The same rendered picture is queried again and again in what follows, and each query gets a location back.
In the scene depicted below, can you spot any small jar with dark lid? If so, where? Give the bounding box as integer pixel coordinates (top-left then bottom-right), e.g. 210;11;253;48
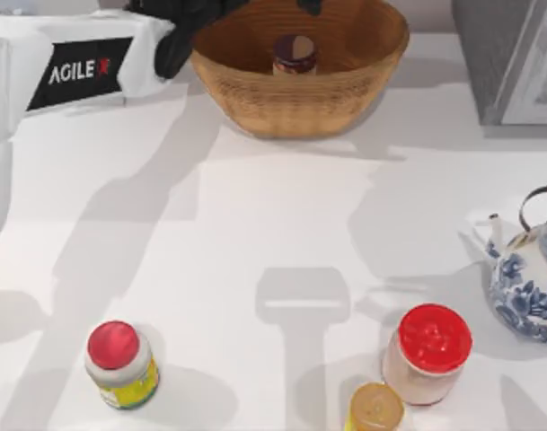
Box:
271;34;320;75

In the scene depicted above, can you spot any woven wicker basket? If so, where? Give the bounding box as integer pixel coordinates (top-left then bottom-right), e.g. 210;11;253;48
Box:
190;0;411;140

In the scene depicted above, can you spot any pale framed cabinet door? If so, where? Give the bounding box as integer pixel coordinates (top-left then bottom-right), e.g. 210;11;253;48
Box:
495;0;547;126

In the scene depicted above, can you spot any blue and white teapot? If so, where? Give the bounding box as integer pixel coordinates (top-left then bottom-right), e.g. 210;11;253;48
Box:
472;184;547;347

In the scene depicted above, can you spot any large jar with red lid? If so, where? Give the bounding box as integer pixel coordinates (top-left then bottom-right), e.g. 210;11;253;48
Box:
381;303;474;407

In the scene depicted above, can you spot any yellow jar with red lid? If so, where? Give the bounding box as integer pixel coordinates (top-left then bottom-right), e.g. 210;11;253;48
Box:
84;320;161;411

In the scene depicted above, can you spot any yellow bottle with orange cap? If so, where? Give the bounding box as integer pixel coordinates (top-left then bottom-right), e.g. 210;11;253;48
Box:
343;381;407;431

